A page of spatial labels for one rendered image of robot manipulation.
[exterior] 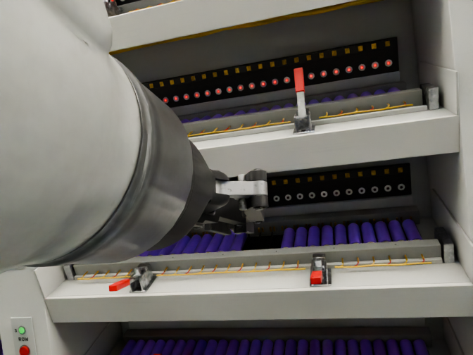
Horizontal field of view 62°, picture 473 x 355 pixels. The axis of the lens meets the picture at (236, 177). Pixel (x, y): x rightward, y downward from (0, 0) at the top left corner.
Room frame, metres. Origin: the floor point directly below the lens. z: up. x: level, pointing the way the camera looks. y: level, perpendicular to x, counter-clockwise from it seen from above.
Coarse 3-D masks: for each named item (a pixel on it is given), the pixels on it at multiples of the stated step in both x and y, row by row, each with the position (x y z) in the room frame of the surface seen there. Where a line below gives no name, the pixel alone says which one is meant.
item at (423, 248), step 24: (408, 240) 0.54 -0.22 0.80; (432, 240) 0.53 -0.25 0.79; (96, 264) 0.64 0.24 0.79; (120, 264) 0.63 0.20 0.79; (168, 264) 0.61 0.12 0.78; (192, 264) 0.60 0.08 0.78; (216, 264) 0.60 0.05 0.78; (240, 264) 0.59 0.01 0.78; (264, 264) 0.58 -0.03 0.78; (288, 264) 0.57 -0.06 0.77; (384, 264) 0.52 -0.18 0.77; (408, 264) 0.51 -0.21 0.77
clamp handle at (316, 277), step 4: (316, 260) 0.52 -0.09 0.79; (320, 260) 0.52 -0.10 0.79; (316, 264) 0.52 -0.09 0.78; (320, 264) 0.52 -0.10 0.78; (316, 268) 0.51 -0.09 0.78; (320, 268) 0.51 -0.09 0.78; (312, 272) 0.49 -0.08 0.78; (316, 272) 0.48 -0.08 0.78; (320, 272) 0.48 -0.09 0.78; (312, 276) 0.46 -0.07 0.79; (316, 276) 0.46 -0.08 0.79; (320, 276) 0.46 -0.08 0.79; (312, 280) 0.46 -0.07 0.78; (316, 280) 0.45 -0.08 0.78; (320, 280) 0.45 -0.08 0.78
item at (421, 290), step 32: (416, 224) 0.63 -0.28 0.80; (448, 224) 0.54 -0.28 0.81; (448, 256) 0.51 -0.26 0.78; (64, 288) 0.64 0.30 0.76; (96, 288) 0.62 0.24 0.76; (128, 288) 0.60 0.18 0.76; (160, 288) 0.58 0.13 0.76; (192, 288) 0.57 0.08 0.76; (224, 288) 0.55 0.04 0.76; (256, 288) 0.54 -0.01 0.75; (288, 288) 0.52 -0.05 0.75; (320, 288) 0.51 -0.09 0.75; (352, 288) 0.50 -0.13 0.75; (384, 288) 0.49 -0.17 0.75; (416, 288) 0.48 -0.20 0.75; (448, 288) 0.47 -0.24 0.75; (64, 320) 0.62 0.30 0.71; (96, 320) 0.60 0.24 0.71; (128, 320) 0.59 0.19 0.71; (160, 320) 0.58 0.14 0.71
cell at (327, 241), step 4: (324, 228) 0.63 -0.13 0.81; (328, 228) 0.63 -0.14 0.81; (332, 228) 0.64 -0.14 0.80; (324, 232) 0.61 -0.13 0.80; (328, 232) 0.61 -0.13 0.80; (332, 232) 0.62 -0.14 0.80; (324, 236) 0.60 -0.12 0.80; (328, 236) 0.60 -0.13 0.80; (332, 236) 0.61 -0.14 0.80; (324, 240) 0.59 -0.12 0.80; (328, 240) 0.59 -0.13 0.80; (332, 240) 0.60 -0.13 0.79; (324, 244) 0.58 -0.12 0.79; (328, 244) 0.58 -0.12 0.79; (332, 244) 0.58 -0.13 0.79
